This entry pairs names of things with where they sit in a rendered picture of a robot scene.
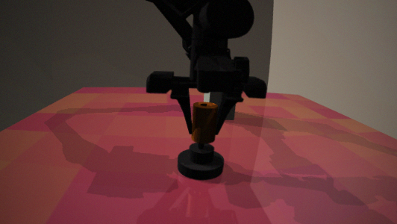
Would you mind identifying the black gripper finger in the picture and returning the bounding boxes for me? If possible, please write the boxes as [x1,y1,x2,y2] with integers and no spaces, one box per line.
[170,90,192,134]
[216,92,243,135]

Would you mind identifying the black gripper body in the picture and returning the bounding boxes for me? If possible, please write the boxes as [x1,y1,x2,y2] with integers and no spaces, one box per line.
[146,40,267,99]

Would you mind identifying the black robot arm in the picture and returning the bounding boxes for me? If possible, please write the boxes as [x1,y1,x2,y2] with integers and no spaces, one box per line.
[146,0,254,93]

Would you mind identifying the orange knob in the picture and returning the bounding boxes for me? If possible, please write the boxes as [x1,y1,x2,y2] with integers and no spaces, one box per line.
[191,102,218,144]

